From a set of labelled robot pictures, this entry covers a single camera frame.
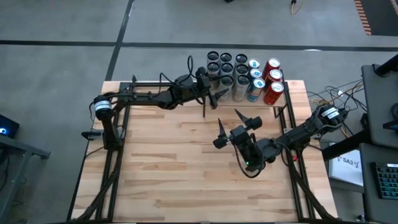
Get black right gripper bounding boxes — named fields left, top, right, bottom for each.
left=213, top=108, right=263, bottom=150

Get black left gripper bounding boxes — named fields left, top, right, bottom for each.
left=195, top=66, right=230, bottom=110

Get Celsius Tropical Vibe can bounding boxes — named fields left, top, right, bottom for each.
left=234, top=53, right=249, bottom=65
left=232, top=74, right=251, bottom=103
left=235, top=63, right=250, bottom=77

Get Celsius Peach Vibe can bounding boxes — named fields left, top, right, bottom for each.
left=206, top=61, right=221, bottom=90

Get silver blue energy drink can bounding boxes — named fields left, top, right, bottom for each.
left=247, top=77, right=267, bottom=103
left=248, top=68, right=263, bottom=80

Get wooden shelf black legs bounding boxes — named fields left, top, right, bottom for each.
left=203, top=68, right=286, bottom=118

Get white paper sign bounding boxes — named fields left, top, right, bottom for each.
left=328, top=150, right=364, bottom=187

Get grey desk top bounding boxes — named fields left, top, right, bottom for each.
left=361, top=63, right=398, bottom=149

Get black bar on desk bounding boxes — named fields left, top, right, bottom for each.
left=374, top=54, right=398, bottom=78

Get black backlit keyboard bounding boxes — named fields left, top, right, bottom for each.
left=371, top=161, right=398, bottom=200

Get grey desk with keyboard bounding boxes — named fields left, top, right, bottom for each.
left=359, top=143, right=398, bottom=224

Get black mat orange striped edge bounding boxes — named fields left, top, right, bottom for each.
left=353, top=0, right=398, bottom=37

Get grey metal stand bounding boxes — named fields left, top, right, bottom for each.
left=0, top=134, right=51, bottom=224

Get black computer blue light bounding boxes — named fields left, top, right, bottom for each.
left=0, top=113, right=21, bottom=139

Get yellow cable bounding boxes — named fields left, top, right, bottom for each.
left=290, top=0, right=307, bottom=16

